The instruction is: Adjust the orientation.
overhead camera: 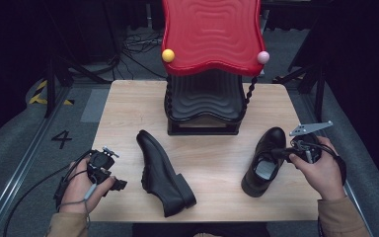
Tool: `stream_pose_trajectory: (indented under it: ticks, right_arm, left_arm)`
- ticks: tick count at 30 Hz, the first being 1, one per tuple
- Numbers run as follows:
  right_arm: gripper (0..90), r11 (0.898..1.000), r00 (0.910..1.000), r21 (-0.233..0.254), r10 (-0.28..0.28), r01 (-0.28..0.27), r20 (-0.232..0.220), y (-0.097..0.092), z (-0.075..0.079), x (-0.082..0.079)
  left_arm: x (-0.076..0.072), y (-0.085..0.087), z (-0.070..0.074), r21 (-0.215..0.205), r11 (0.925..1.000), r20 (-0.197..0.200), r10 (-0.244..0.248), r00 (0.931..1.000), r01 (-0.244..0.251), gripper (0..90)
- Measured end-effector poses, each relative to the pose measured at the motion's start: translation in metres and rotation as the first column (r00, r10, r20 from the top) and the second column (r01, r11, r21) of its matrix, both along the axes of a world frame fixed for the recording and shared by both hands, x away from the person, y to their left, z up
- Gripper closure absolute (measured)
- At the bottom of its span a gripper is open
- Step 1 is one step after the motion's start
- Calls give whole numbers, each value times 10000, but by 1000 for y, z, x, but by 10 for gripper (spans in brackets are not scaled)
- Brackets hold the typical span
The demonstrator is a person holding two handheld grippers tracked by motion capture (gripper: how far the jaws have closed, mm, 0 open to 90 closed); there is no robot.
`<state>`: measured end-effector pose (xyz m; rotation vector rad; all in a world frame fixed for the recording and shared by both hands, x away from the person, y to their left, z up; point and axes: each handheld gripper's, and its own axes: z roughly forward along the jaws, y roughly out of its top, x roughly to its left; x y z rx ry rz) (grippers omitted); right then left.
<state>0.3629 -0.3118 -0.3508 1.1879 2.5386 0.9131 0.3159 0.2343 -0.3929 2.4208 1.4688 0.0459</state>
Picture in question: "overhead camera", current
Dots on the red and black shoe rack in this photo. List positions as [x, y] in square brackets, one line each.
[212, 36]

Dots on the black leather shoe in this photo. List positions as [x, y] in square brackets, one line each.
[263, 164]
[159, 173]

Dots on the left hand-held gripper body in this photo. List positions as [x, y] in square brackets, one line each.
[100, 163]

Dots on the metal floor rail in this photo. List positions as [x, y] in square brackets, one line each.
[19, 168]

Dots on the person's right hand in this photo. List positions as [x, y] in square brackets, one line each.
[325, 174]

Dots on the black metal stand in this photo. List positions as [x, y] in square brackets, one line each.
[50, 85]
[319, 89]

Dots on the yellow and black floor tape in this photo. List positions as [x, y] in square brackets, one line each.
[41, 95]

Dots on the person's left hand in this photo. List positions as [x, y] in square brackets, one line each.
[79, 191]

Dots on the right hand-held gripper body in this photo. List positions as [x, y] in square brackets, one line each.
[309, 144]

